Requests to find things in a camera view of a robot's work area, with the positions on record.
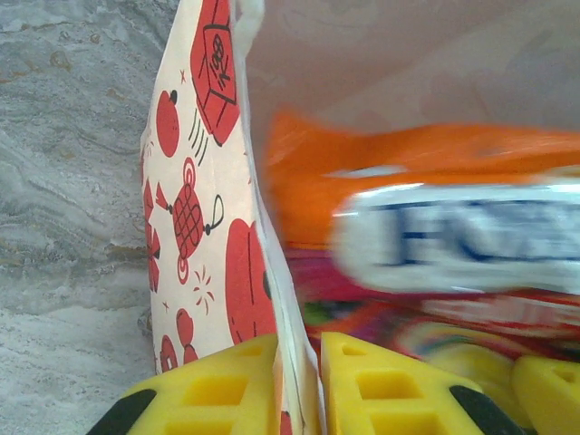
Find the orange Fox's candy bag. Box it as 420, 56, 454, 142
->
264, 107, 580, 380

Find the red and white paper bag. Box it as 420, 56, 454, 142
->
139, 0, 580, 435

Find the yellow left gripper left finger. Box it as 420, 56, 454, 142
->
85, 333, 279, 435

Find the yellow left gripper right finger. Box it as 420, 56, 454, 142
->
319, 332, 529, 435

